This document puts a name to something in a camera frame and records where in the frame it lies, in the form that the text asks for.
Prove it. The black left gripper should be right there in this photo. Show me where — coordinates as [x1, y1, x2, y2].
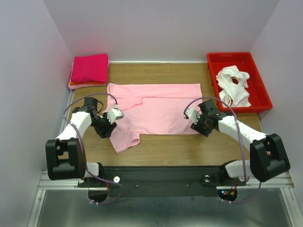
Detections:
[90, 112, 117, 139]

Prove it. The light pink t-shirt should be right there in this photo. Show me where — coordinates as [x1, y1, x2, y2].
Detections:
[107, 83, 202, 153]

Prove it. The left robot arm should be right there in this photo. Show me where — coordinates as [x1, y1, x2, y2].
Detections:
[45, 97, 124, 186]

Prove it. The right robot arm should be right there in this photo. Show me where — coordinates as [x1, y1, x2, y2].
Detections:
[183, 98, 290, 184]

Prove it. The white crumpled t-shirt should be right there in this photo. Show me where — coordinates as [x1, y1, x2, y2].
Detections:
[216, 65, 251, 107]

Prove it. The folded orange t-shirt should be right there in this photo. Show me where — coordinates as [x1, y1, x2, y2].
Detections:
[69, 81, 106, 86]

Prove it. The red plastic bin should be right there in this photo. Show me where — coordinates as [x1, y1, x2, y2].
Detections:
[207, 52, 273, 114]

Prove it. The folded magenta t-shirt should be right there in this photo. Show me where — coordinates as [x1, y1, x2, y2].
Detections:
[71, 53, 109, 83]

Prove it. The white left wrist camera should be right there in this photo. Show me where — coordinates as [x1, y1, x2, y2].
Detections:
[107, 108, 124, 124]

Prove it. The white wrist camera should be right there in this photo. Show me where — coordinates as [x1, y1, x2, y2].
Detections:
[107, 108, 124, 124]
[183, 108, 201, 124]

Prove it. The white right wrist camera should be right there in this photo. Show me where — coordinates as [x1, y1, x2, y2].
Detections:
[183, 108, 201, 124]

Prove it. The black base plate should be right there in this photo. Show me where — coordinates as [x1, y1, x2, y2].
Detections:
[77, 166, 247, 198]

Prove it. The aluminium frame rail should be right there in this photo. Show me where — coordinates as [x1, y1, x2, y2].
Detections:
[38, 171, 294, 190]

